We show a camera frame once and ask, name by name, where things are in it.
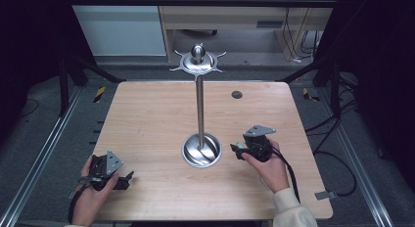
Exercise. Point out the white cabinet panel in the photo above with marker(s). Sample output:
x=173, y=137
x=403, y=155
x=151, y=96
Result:
x=120, y=28

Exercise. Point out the black metal frame stand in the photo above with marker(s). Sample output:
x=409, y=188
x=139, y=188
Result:
x=63, y=86
x=334, y=86

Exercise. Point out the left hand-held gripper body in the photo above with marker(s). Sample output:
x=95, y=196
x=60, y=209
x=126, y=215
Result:
x=103, y=168

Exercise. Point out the person's left hand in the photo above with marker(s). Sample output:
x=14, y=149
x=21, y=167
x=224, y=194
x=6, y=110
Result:
x=91, y=204

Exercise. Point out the dark round table grommet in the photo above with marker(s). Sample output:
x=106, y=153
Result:
x=237, y=94

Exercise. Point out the light wooden desk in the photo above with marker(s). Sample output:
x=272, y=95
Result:
x=228, y=18

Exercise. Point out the steel hook stand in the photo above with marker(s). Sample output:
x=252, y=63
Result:
x=200, y=106

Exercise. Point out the grey table clamp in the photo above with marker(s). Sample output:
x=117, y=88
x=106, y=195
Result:
x=325, y=195

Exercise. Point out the yellow black tape strip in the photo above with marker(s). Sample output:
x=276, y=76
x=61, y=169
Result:
x=100, y=94
x=308, y=94

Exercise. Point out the black horizontal frame bar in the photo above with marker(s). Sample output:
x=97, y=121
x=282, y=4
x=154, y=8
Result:
x=195, y=2

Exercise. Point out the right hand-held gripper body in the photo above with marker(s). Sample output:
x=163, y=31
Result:
x=259, y=145

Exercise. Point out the black curtain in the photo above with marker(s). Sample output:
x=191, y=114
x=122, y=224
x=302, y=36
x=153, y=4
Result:
x=32, y=41
x=378, y=57

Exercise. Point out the aluminium floor rail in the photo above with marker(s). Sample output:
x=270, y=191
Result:
x=39, y=161
x=359, y=168

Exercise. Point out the person's right hand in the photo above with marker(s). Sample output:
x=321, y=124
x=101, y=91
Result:
x=270, y=171

